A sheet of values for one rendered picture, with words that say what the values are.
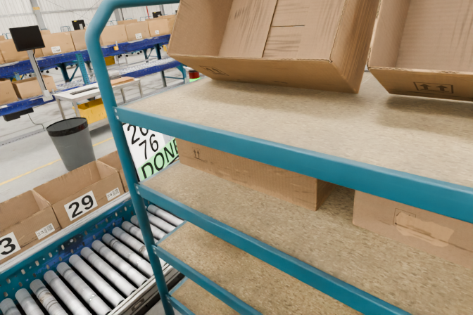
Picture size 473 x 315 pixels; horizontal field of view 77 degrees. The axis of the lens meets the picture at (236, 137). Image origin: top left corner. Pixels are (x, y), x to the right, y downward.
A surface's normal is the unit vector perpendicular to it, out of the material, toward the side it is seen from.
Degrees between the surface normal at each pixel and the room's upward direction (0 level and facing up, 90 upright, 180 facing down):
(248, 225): 0
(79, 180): 89
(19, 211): 89
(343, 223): 0
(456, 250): 92
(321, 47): 57
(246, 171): 91
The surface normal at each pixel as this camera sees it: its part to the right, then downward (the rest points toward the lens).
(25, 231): 0.78, 0.20
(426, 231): -0.65, 0.39
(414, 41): -0.60, -0.09
